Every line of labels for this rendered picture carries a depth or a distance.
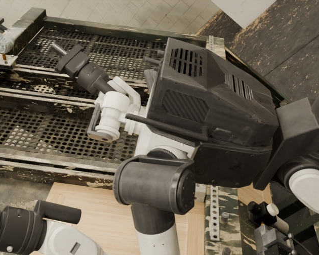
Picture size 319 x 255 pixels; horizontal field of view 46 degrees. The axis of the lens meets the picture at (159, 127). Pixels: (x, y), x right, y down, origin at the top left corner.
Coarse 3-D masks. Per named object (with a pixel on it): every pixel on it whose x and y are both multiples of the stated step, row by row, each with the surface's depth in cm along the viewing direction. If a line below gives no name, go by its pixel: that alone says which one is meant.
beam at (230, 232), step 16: (208, 48) 238; (224, 48) 240; (208, 192) 139; (224, 192) 139; (208, 208) 132; (224, 208) 133; (208, 224) 127; (224, 224) 127; (208, 240) 122; (224, 240) 122; (240, 240) 123
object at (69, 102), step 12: (0, 96) 173; (12, 96) 173; (24, 96) 174; (36, 96) 176; (48, 96) 175; (60, 96) 176; (24, 108) 176; (36, 108) 175; (48, 108) 175; (60, 108) 174; (72, 108) 173; (84, 108) 173
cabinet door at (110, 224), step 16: (64, 192) 136; (80, 192) 137; (96, 192) 138; (112, 192) 138; (80, 208) 132; (96, 208) 132; (112, 208) 133; (128, 208) 134; (192, 208) 136; (80, 224) 126; (96, 224) 127; (112, 224) 128; (128, 224) 128; (176, 224) 130; (192, 224) 130; (96, 240) 122; (112, 240) 122; (128, 240) 123; (192, 240) 125
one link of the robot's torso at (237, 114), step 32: (160, 64) 93; (192, 64) 84; (224, 64) 91; (160, 96) 79; (192, 96) 78; (224, 96) 79; (256, 96) 88; (160, 128) 82; (192, 128) 83; (224, 128) 82; (256, 128) 81; (224, 160) 86; (256, 160) 87
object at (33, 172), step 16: (0, 160) 139; (16, 160) 141; (32, 160) 141; (48, 160) 141; (0, 176) 141; (16, 176) 140; (32, 176) 140; (48, 176) 139; (64, 176) 138; (80, 176) 137; (96, 176) 137; (112, 176) 138
